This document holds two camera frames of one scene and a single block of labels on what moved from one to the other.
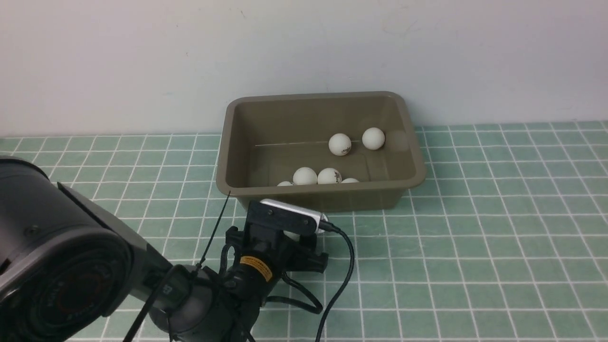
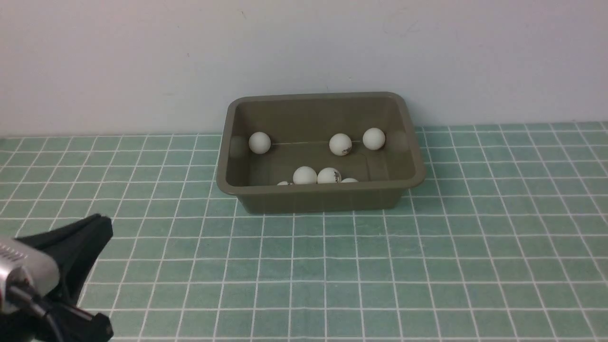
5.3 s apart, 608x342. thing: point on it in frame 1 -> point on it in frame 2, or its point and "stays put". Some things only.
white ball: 339,144 stays put
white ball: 373,138 stays put
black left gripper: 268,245 -> 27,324
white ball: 293,236 -> 259,142
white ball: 329,175 stays put
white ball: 304,175 stays put
